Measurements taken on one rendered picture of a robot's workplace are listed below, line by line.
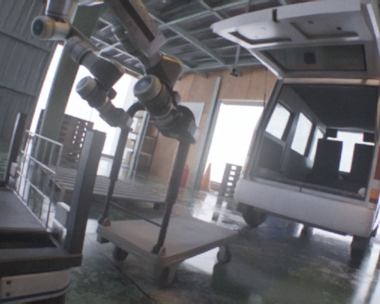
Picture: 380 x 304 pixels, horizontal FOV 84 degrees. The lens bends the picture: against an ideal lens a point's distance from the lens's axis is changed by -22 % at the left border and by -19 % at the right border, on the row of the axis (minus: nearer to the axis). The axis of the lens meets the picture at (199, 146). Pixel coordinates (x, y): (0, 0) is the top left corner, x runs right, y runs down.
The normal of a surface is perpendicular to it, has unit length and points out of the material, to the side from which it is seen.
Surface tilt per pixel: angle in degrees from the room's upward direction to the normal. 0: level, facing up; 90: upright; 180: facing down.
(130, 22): 104
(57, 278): 90
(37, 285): 90
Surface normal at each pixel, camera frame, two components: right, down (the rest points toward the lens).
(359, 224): -0.59, -0.20
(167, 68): 0.81, 0.01
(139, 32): 0.67, 0.37
